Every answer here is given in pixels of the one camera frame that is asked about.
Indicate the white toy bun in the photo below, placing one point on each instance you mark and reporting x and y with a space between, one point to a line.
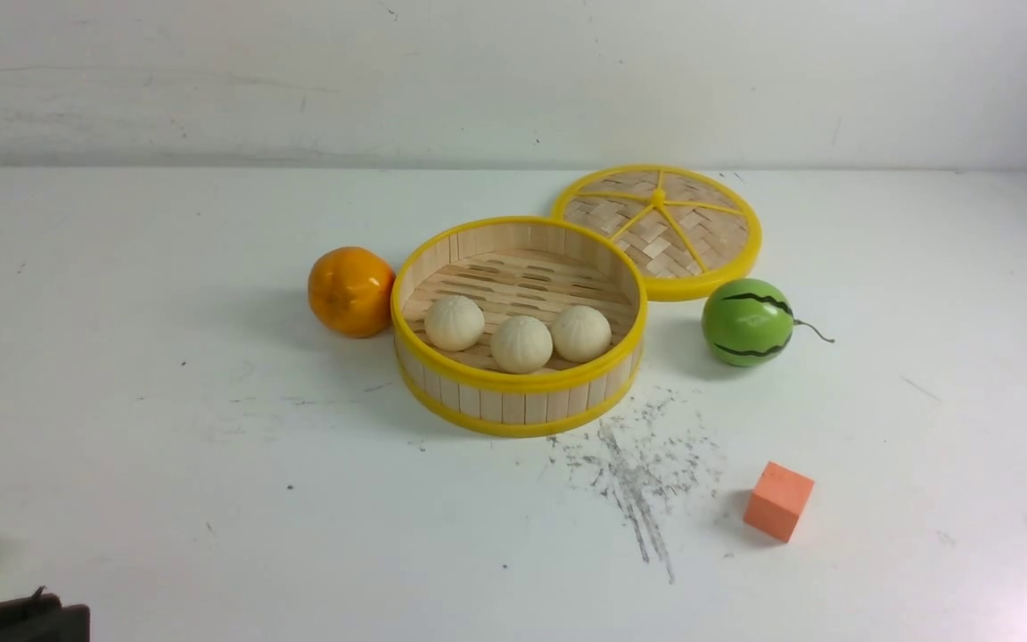
521 345
454 323
581 334

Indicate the green toy watermelon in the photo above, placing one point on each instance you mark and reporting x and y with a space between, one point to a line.
747 322

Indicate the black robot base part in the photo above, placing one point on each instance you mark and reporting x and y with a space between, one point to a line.
42 616

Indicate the yellow rimmed bamboo steamer tray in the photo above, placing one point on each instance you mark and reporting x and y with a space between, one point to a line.
518 267

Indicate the yellow rimmed bamboo steamer lid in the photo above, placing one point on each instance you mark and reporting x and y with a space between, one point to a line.
686 233

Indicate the orange toy tangerine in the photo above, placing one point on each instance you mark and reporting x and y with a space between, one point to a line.
349 291

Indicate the orange foam cube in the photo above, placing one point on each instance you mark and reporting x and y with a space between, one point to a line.
777 501

